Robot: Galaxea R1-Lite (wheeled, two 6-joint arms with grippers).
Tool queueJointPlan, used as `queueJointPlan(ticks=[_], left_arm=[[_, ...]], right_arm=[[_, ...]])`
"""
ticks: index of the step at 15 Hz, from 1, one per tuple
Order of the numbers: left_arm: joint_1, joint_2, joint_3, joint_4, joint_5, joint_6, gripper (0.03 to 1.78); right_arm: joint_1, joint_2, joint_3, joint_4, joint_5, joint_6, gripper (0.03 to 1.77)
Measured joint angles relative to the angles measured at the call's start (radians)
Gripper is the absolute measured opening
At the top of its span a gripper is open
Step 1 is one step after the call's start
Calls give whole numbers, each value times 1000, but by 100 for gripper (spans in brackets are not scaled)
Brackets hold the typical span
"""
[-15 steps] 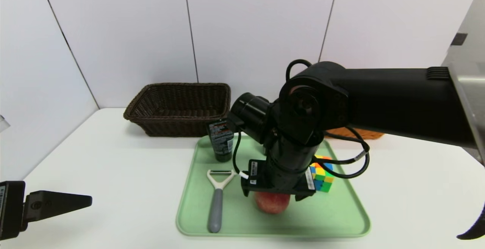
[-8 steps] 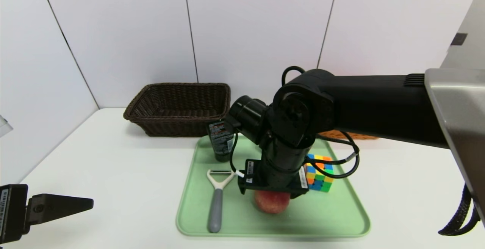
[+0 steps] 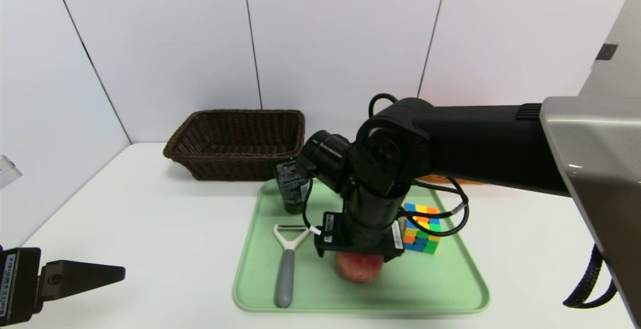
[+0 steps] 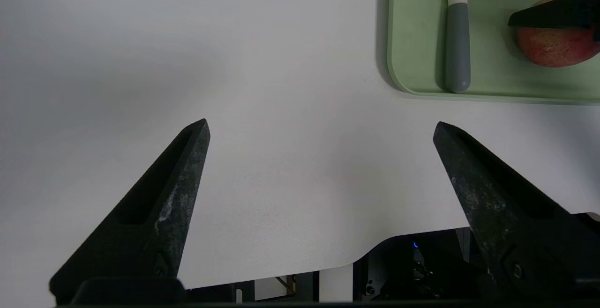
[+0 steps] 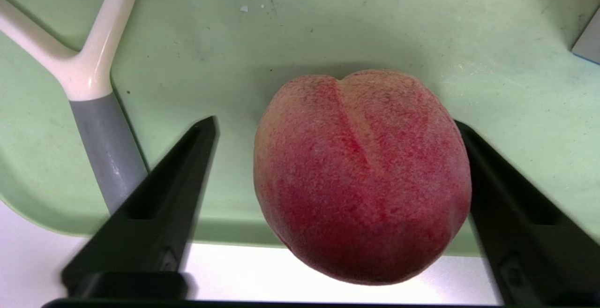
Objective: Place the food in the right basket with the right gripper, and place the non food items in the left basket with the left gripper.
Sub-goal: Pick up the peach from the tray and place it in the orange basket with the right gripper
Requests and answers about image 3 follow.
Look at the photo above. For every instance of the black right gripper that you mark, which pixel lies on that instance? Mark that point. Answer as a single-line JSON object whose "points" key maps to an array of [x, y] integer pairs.
{"points": [[358, 245]]}

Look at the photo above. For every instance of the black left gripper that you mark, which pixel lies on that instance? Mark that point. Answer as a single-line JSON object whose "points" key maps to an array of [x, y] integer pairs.
{"points": [[16, 281]]}

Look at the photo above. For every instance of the red peach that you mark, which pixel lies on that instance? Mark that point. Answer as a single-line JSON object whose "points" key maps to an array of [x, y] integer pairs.
{"points": [[359, 271]]}

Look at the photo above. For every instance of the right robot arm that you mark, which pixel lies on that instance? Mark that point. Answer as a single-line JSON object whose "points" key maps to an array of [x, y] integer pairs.
{"points": [[475, 143]]}

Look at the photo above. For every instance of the orange wicker basket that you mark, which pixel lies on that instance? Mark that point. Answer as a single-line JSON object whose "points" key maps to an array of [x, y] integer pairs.
{"points": [[458, 181]]}

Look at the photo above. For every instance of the dark brown wicker basket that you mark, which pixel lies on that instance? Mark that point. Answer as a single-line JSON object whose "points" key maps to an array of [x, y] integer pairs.
{"points": [[225, 166]]}

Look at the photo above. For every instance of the multicoloured puzzle cube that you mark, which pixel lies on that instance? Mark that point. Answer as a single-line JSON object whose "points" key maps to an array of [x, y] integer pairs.
{"points": [[423, 244]]}

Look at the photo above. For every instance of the light green plastic tray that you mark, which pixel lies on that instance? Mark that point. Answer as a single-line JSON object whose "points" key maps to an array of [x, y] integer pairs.
{"points": [[425, 289]]}

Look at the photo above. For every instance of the black printed cosmetic tube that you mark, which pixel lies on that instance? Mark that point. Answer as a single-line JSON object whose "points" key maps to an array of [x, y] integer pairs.
{"points": [[290, 194]]}

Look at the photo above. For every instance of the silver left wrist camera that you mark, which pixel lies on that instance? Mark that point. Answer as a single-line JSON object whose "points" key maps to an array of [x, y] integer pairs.
{"points": [[7, 174]]}

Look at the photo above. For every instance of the dark wall bracket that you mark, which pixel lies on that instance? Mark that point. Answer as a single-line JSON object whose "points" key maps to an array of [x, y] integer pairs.
{"points": [[606, 52]]}

